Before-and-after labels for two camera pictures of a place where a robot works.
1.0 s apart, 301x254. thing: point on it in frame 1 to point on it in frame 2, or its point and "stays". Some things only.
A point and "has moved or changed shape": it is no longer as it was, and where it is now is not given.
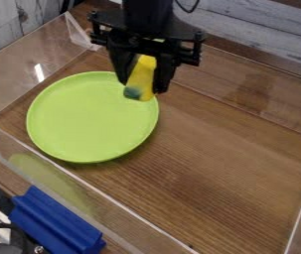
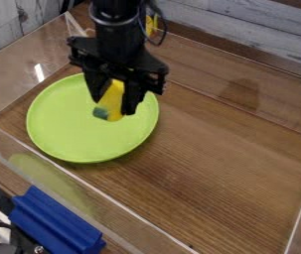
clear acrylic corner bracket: [77, 36] stays
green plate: [83, 122] stays
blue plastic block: [57, 229] stays
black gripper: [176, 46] to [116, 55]
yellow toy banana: [140, 87] has moved or changed shape
